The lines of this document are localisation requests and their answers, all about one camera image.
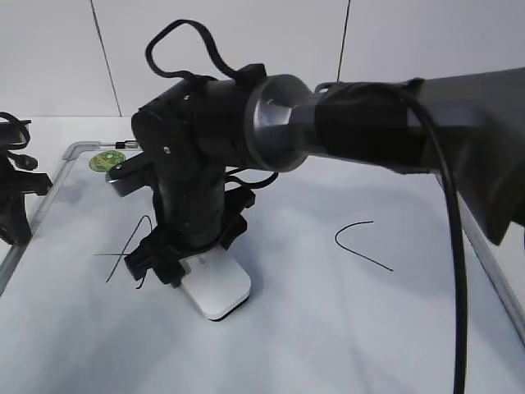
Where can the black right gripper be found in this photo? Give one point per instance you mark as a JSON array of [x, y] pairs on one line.
[[200, 223]]

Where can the white board eraser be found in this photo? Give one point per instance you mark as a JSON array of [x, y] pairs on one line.
[[215, 282]]

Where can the green round magnet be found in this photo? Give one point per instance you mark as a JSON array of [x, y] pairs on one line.
[[104, 161]]

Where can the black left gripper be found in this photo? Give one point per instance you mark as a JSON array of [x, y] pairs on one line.
[[15, 228]]

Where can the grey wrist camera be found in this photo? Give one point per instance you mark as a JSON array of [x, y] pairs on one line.
[[132, 174]]

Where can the white board with grey frame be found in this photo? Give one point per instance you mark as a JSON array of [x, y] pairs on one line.
[[352, 292]]

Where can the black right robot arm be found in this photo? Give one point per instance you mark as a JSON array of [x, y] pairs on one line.
[[190, 135]]

